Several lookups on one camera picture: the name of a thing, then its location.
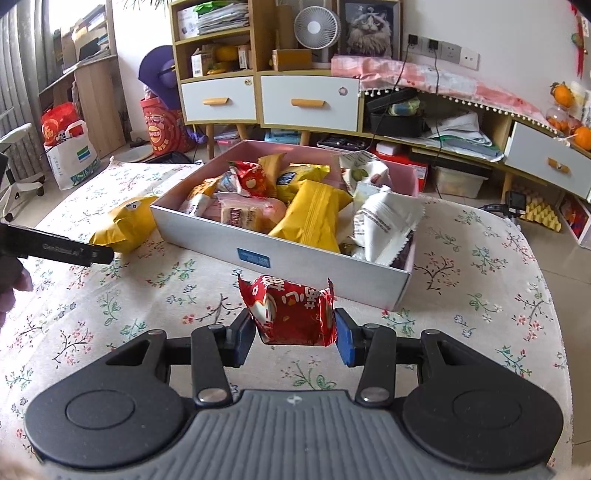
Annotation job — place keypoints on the yellow cardboard box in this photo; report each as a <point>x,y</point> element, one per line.
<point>292,60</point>

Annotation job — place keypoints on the white media shelf drawer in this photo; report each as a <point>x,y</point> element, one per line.
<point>526,147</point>

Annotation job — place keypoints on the glass jar of oranges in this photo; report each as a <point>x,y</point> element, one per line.
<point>561,120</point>

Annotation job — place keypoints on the yellow egg tray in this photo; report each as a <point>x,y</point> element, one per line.
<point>544,214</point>

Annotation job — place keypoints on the white desk fan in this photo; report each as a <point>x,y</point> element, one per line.
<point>314,25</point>

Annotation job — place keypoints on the red gift bag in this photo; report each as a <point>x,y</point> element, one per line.
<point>161,129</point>

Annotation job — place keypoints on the small white box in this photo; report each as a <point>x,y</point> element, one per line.
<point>201,62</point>

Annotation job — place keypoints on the framed cat picture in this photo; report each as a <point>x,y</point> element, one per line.
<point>369,27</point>

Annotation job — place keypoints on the red plastic bag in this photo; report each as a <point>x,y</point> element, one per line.
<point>57,122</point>

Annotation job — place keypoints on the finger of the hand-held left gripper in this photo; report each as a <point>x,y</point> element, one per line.
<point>60,249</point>

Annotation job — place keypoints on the red hanging ornament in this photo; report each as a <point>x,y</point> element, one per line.
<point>581,41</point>

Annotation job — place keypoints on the pink snack packet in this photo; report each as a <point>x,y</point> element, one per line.
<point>272,210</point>

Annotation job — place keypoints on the clear blue striped snack packet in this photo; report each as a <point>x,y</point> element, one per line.
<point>196,205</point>

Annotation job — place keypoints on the clear biscuit packet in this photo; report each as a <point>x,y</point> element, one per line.
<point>238,217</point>

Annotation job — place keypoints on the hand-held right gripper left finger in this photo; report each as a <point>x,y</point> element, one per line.
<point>244,353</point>

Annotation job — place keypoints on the white pale yellow snack packet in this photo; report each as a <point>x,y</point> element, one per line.
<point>371,191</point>

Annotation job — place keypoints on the clear storage bin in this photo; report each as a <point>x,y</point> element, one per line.
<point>284,137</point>
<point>461,182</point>

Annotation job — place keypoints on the yellow blue label snack packet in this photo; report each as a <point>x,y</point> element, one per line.
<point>295,177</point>

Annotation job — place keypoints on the grey wall outlet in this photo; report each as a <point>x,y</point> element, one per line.
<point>449,53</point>

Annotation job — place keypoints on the white wall outlet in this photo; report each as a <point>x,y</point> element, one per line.
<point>471,59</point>

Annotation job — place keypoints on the yellow round tin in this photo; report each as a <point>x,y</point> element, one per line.
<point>225,53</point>

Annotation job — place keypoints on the white cabinet drawer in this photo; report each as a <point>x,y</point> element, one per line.
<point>277,87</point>
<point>194,90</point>

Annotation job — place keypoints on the wooden desk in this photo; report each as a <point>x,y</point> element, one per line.
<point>99,101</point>

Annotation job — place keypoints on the black power plug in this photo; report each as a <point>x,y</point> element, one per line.
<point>412,40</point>
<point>433,45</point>

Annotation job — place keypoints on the orange fruit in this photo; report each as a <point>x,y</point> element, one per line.
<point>582,138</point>
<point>563,94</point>

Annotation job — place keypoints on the low wooden media shelf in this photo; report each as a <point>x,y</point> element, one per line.
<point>501,134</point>

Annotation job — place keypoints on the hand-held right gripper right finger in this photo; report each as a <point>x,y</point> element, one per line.
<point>345,339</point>

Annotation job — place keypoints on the plain yellow snack packet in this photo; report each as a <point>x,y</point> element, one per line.
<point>314,212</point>

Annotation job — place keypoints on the purple plush toy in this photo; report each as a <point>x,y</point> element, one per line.
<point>157,74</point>

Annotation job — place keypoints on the white office chair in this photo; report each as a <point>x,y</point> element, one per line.
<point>18,180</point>

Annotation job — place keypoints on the white nut print snack packet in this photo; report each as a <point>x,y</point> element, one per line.
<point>364,170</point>

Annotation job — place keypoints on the yellow printed snack packet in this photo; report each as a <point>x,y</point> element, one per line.
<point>124,226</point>

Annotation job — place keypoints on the tall wooden shelf cabinet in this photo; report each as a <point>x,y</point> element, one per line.
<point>255,46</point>

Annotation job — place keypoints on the grey curtain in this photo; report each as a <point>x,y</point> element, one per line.
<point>23,55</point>

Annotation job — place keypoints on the person's left hand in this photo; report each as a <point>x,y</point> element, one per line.
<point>11,281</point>

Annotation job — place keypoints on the pile of papers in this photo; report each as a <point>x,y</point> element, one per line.
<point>461,134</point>

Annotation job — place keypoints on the pink lined cardboard box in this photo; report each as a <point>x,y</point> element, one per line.
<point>323,267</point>

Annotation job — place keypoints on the white shopping bag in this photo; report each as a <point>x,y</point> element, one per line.
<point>74,161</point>

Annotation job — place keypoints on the black storage box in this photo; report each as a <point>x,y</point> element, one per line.
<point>392,124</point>

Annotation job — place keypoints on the stack of papers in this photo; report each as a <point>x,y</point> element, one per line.
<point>217,18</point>

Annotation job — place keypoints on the pink patterned cloth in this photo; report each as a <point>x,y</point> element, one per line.
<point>461,85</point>

